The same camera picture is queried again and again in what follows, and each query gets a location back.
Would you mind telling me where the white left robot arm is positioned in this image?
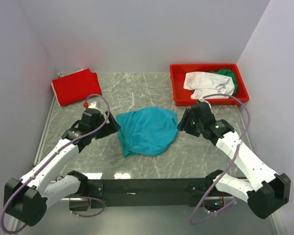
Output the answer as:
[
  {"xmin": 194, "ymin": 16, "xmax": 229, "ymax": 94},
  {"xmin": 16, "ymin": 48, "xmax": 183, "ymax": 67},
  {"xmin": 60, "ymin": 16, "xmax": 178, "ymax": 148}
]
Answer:
[{"xmin": 3, "ymin": 108, "xmax": 120, "ymax": 226}]

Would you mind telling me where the green t-shirt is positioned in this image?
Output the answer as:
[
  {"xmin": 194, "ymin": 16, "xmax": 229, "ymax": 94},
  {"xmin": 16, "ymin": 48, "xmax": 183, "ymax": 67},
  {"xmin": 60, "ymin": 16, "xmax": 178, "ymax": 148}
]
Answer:
[{"xmin": 211, "ymin": 69, "xmax": 238, "ymax": 95}]

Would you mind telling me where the aluminium frame rail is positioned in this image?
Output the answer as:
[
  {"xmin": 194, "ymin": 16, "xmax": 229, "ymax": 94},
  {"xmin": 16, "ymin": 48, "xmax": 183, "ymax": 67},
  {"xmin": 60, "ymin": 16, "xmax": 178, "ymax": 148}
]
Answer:
[{"xmin": 33, "ymin": 96, "xmax": 56, "ymax": 167}]

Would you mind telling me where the crumpled white t-shirt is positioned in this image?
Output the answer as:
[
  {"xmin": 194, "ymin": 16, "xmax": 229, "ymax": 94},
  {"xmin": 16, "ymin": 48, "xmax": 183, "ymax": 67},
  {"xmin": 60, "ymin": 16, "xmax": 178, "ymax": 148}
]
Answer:
[{"xmin": 183, "ymin": 71, "xmax": 228, "ymax": 100}]

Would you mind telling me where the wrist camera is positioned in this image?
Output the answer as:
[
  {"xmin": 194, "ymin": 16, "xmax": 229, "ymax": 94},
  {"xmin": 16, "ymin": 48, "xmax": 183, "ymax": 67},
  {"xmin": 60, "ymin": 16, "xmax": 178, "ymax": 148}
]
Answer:
[
  {"xmin": 83, "ymin": 101, "xmax": 100, "ymax": 110},
  {"xmin": 198, "ymin": 98, "xmax": 211, "ymax": 108}
]

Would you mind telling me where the folded red t-shirt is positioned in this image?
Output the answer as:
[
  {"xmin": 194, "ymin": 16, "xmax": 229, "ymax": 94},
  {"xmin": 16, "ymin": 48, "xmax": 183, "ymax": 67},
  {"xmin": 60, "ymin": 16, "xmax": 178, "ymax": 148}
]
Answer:
[{"xmin": 52, "ymin": 69, "xmax": 102, "ymax": 106}]

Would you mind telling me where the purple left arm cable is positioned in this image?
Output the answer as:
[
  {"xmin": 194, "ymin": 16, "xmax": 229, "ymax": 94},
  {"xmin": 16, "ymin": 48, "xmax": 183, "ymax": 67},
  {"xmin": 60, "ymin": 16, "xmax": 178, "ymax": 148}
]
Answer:
[{"xmin": 0, "ymin": 94, "xmax": 111, "ymax": 233}]

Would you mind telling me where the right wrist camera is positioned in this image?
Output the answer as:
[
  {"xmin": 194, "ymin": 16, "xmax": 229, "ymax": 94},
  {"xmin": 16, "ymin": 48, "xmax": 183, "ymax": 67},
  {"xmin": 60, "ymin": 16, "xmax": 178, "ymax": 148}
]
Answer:
[{"xmin": 198, "ymin": 98, "xmax": 211, "ymax": 108}]

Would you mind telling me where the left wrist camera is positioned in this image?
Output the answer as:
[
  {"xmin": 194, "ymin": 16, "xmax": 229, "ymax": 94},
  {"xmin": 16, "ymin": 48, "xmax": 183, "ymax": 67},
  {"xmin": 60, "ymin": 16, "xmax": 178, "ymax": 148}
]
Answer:
[{"xmin": 83, "ymin": 101, "xmax": 100, "ymax": 110}]

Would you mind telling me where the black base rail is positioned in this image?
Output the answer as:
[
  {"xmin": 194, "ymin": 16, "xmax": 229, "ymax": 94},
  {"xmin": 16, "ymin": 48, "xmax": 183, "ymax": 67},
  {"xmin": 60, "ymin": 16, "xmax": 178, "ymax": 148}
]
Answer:
[{"xmin": 81, "ymin": 178, "xmax": 212, "ymax": 207}]

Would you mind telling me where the teal t-shirt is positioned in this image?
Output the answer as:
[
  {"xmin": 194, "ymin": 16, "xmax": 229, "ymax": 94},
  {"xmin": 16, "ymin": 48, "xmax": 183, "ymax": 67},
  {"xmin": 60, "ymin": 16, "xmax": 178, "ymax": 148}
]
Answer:
[{"xmin": 117, "ymin": 107, "xmax": 178, "ymax": 158}]

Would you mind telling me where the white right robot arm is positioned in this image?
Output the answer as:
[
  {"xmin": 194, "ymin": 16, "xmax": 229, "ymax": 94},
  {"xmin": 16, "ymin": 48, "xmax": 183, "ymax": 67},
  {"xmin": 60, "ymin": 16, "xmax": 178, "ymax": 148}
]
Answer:
[{"xmin": 178, "ymin": 102, "xmax": 291, "ymax": 219}]

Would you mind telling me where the red plastic bin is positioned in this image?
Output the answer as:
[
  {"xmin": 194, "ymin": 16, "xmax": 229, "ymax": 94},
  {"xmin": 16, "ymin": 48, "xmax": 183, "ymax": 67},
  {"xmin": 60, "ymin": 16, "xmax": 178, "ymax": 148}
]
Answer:
[{"xmin": 170, "ymin": 63, "xmax": 249, "ymax": 106}]

